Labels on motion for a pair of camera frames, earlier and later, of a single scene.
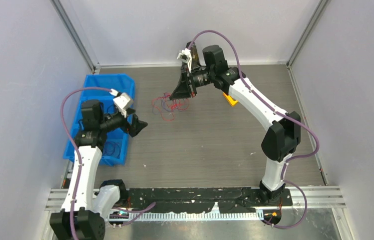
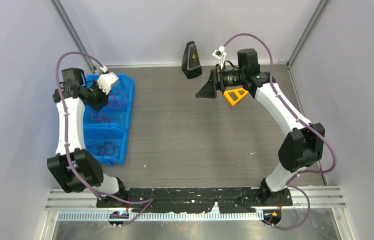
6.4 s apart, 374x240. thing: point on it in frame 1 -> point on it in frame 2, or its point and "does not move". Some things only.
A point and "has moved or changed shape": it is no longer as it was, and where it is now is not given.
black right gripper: (182, 90) -> (215, 81)
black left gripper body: (126, 123) -> (98, 97)
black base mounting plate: (229, 200) does not move
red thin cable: (167, 106) has moved or changed shape
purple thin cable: (111, 149) does not move
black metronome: (195, 60) does not move
